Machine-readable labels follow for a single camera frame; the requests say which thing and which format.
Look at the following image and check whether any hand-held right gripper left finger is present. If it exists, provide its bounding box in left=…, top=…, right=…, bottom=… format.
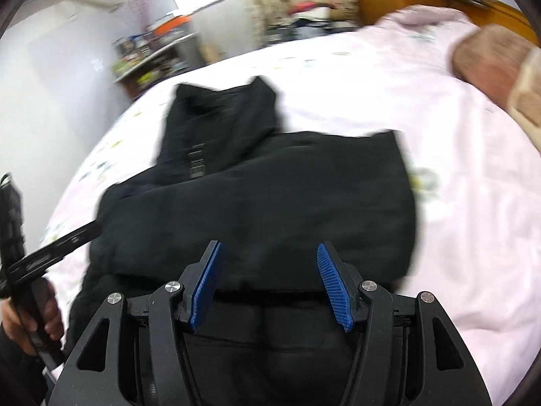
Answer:
left=46, top=240, right=225, bottom=406

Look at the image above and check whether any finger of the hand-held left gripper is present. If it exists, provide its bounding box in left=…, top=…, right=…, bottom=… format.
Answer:
left=7, top=219, right=105, bottom=283

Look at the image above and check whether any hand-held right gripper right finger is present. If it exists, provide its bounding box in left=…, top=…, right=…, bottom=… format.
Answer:
left=316, top=242, right=494, bottom=406

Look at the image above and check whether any black padded jacket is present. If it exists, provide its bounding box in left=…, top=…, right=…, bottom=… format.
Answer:
left=63, top=75, right=419, bottom=406

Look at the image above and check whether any person's left forearm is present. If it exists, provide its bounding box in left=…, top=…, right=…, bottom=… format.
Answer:
left=0, top=325, right=53, bottom=406

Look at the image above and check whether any pile of clothes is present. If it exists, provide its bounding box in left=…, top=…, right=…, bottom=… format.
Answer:
left=266, top=0, right=360, bottom=40

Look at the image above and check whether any person's left hand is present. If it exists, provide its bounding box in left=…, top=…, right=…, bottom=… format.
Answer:
left=0, top=280, right=65, bottom=354

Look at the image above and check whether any pink floral bed cover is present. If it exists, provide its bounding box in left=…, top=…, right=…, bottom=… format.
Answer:
left=40, top=4, right=541, bottom=406

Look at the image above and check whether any cluttered wooden shelf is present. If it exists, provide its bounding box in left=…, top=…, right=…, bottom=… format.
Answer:
left=111, top=21, right=200, bottom=99

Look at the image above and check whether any orange lidded container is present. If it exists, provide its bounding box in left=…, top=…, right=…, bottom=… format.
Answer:
left=147, top=14, right=187, bottom=38

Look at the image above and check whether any white cabinet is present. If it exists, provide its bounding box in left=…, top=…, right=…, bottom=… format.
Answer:
left=198, top=0, right=263, bottom=69

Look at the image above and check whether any brown plush blanket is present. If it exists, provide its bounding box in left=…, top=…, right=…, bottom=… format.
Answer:
left=450, top=23, right=541, bottom=153

